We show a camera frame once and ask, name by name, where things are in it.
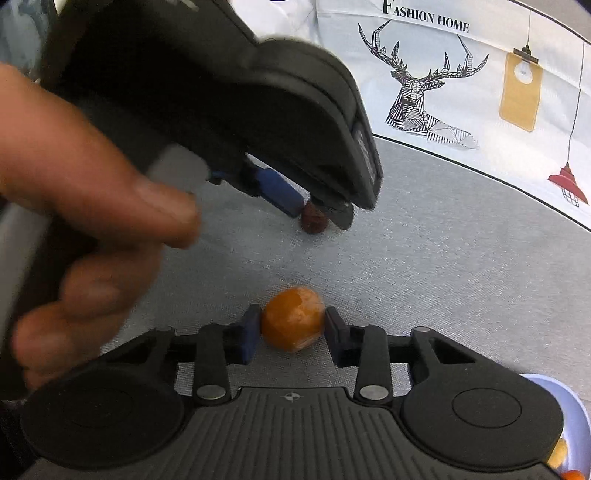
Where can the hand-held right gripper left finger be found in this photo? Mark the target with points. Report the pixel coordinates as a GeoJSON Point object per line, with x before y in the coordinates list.
{"type": "Point", "coordinates": [249, 338]}

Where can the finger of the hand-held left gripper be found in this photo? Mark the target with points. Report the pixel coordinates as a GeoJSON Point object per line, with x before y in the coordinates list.
{"type": "Point", "coordinates": [340, 216]}
{"type": "Point", "coordinates": [279, 190]}

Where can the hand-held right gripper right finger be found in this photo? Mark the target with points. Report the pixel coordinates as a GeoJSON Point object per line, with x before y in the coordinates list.
{"type": "Point", "coordinates": [333, 333]}

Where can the dark red date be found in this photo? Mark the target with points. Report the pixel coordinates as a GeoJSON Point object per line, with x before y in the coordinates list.
{"type": "Point", "coordinates": [315, 220]}

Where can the orange tangerine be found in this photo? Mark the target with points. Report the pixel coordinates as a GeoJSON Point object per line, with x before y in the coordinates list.
{"type": "Point", "coordinates": [575, 475]}
{"type": "Point", "coordinates": [292, 318]}

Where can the light blue plate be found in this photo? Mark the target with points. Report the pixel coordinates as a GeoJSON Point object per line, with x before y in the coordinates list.
{"type": "Point", "coordinates": [572, 415]}

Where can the yellow-green round fruit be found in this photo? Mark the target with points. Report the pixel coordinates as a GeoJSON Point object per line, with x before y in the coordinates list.
{"type": "Point", "coordinates": [557, 454]}

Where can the person's left hand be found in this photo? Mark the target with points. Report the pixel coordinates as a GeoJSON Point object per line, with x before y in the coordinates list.
{"type": "Point", "coordinates": [92, 184]}

